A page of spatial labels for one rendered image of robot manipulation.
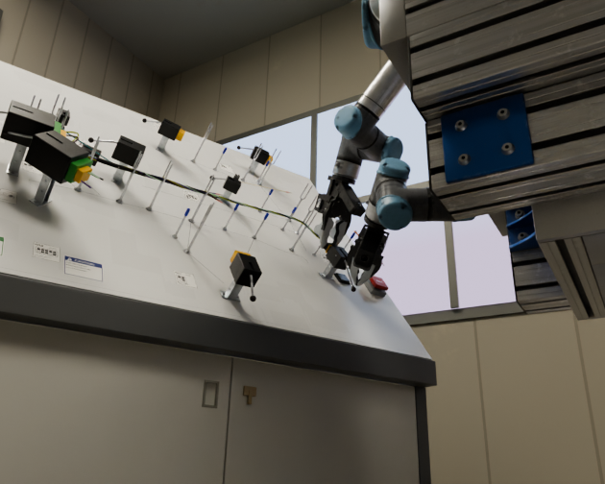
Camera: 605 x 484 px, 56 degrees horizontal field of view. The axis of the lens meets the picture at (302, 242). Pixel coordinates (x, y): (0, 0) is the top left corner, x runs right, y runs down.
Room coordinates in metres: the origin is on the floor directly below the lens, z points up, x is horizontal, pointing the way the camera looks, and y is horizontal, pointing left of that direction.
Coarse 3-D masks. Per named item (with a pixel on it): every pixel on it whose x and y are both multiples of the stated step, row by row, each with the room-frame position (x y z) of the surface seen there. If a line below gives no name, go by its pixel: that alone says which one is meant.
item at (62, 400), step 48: (0, 336) 0.97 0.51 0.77; (48, 336) 1.01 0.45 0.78; (96, 336) 1.06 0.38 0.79; (0, 384) 0.98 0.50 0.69; (48, 384) 1.02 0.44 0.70; (96, 384) 1.07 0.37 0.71; (144, 384) 1.12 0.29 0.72; (192, 384) 1.17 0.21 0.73; (0, 432) 0.99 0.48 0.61; (48, 432) 1.03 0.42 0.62; (96, 432) 1.07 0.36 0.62; (144, 432) 1.12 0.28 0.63; (192, 432) 1.18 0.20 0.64; (0, 480) 0.99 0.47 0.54; (48, 480) 1.04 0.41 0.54; (96, 480) 1.08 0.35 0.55; (144, 480) 1.13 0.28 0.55; (192, 480) 1.19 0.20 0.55
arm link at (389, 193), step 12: (396, 180) 1.14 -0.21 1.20; (384, 192) 1.12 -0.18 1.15; (396, 192) 1.11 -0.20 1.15; (408, 192) 1.11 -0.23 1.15; (420, 192) 1.11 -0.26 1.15; (384, 204) 1.10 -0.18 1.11; (396, 204) 1.09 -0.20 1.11; (408, 204) 1.10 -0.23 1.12; (420, 204) 1.11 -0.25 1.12; (384, 216) 1.12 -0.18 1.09; (396, 216) 1.11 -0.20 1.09; (408, 216) 1.11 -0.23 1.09; (420, 216) 1.13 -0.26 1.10; (396, 228) 1.14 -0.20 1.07
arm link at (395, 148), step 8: (384, 136) 1.29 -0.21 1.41; (392, 136) 1.30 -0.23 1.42; (376, 144) 1.28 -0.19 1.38; (384, 144) 1.29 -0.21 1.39; (392, 144) 1.29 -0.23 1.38; (400, 144) 1.31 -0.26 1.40; (360, 152) 1.35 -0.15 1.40; (368, 152) 1.30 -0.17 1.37; (376, 152) 1.30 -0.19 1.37; (384, 152) 1.30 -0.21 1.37; (392, 152) 1.30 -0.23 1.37; (400, 152) 1.32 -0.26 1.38; (376, 160) 1.34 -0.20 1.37
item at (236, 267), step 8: (240, 256) 1.16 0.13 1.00; (248, 256) 1.18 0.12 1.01; (232, 264) 1.18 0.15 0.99; (240, 264) 1.15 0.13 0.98; (248, 264) 1.16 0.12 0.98; (256, 264) 1.17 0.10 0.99; (232, 272) 1.18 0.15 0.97; (240, 272) 1.15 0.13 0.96; (248, 272) 1.15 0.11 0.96; (256, 272) 1.16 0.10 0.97; (232, 280) 1.20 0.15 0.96; (240, 280) 1.16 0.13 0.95; (248, 280) 1.17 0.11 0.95; (256, 280) 1.18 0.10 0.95; (232, 288) 1.20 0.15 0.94; (240, 288) 1.21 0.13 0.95; (224, 296) 1.22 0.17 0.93; (232, 296) 1.22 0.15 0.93
